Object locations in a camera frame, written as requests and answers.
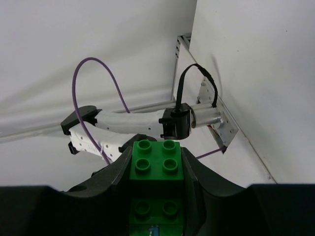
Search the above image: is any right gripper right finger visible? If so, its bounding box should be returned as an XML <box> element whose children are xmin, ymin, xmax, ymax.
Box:
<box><xmin>182</xmin><ymin>148</ymin><xmax>315</xmax><ymax>236</ymax></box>

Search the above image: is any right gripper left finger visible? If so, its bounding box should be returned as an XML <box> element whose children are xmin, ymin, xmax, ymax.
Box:
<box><xmin>0</xmin><ymin>147</ymin><xmax>132</xmax><ymax>236</ymax></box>

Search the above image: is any green purple lego stack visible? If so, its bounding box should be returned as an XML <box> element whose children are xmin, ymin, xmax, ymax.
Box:
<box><xmin>128</xmin><ymin>140</ymin><xmax>184</xmax><ymax>236</ymax></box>

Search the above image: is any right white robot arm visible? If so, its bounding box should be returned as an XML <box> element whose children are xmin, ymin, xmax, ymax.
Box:
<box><xmin>0</xmin><ymin>103</ymin><xmax>315</xmax><ymax>236</ymax></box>

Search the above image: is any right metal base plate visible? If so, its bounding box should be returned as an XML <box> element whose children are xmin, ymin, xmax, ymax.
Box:
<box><xmin>192</xmin><ymin>77</ymin><xmax>239</xmax><ymax>153</ymax></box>

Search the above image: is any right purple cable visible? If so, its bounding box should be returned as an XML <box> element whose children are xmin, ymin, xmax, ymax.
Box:
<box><xmin>71</xmin><ymin>57</ymin><xmax>227</xmax><ymax>165</ymax></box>

